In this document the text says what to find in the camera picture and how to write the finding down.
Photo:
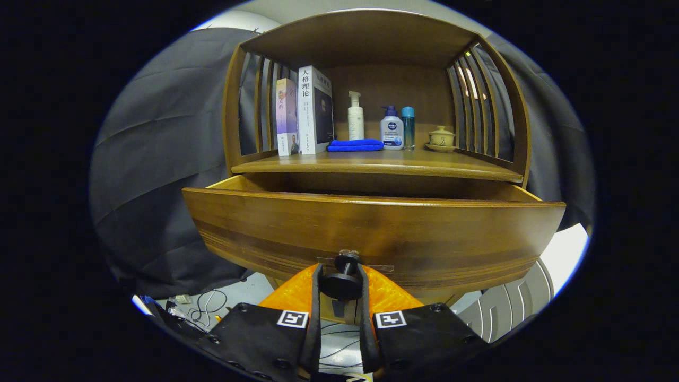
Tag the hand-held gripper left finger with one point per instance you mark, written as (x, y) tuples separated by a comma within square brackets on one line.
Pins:
[(316, 318)]

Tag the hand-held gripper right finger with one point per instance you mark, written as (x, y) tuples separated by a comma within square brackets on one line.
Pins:
[(365, 329)]

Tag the black drawer knob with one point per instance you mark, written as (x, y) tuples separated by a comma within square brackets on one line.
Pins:
[(340, 286)]

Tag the wooden drawer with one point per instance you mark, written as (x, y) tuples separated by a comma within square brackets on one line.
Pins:
[(371, 228)]

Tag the wooden countertop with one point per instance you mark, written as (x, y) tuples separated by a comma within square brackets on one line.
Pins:
[(382, 162)]

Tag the brown wooden cabinet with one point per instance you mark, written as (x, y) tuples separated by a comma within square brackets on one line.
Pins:
[(382, 85)]

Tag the grey ribbed panel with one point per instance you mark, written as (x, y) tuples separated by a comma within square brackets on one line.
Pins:
[(504, 307)]

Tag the blue folded towel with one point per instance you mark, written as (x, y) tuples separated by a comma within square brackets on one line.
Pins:
[(353, 145)]

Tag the white bottle with blue cap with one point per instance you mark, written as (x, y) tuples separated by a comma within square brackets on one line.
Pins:
[(391, 135)]

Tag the white pump bottle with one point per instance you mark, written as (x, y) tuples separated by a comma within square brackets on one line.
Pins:
[(356, 124)]

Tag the thick white book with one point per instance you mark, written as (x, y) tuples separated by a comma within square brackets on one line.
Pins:
[(306, 116)]

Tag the teal bottle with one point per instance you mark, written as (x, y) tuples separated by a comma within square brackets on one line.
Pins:
[(408, 130)]

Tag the purple book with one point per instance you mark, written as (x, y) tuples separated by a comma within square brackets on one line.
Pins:
[(286, 116)]

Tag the beige lidded teacup with saucer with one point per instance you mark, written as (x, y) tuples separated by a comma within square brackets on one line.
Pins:
[(441, 139)]

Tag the white board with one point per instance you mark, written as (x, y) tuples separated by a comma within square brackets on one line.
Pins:
[(567, 254)]

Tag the black backdrop cloth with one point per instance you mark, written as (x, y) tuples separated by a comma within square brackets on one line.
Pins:
[(159, 159)]

